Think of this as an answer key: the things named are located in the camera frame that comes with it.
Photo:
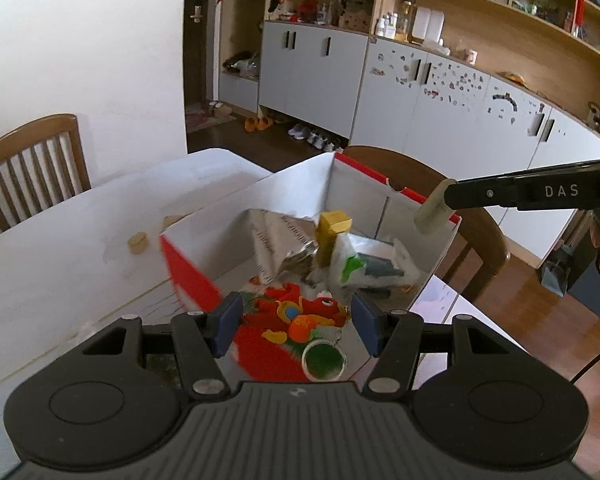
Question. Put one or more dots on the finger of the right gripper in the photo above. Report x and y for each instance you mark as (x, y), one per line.
(500, 190)

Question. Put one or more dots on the rectangular beige wooden block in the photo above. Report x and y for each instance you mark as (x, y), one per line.
(434, 212)

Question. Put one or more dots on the round beige wooden block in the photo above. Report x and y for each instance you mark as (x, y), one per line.
(138, 243)

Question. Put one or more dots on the small beige wooden block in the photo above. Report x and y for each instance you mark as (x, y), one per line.
(169, 220)

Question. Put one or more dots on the orange slippers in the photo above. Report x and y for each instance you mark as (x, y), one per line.
(253, 124)

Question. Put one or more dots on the red cardboard shoe box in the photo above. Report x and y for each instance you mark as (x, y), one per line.
(210, 254)

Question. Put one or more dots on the wooden slat-back chair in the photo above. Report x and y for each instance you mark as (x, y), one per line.
(42, 164)

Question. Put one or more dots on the yellow small carton box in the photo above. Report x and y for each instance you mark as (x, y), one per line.
(329, 226)

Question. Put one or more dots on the wooden chair beside box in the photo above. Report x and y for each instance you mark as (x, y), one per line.
(480, 232)

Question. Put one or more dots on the large white wall cabinet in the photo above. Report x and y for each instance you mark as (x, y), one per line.
(468, 87)

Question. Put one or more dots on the white plastic printed bag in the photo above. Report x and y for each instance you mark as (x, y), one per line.
(362, 262)

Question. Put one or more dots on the red orange plush toy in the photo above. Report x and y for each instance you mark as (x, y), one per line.
(283, 314)

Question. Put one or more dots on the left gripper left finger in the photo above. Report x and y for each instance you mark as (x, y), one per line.
(199, 340)

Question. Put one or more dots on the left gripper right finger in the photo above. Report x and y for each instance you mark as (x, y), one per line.
(393, 338)

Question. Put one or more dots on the silver foil snack bag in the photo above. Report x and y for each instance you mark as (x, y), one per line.
(282, 244)

